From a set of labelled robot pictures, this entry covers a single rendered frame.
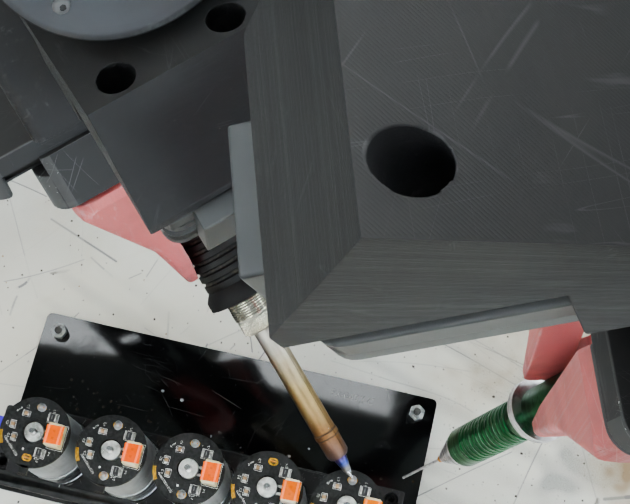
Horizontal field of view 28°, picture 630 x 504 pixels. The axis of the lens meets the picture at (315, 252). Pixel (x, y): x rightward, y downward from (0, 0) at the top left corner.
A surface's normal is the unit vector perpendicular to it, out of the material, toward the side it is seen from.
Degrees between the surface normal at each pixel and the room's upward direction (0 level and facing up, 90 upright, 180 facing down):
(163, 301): 0
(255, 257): 16
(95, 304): 0
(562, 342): 85
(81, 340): 0
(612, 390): 70
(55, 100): 63
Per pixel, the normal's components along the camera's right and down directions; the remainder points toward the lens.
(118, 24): 0.47, 0.56
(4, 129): -0.26, -0.65
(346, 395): -0.03, -0.31
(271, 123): -0.95, -0.02
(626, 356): 0.31, -0.36
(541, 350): 0.11, 0.91
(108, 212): 0.52, 0.77
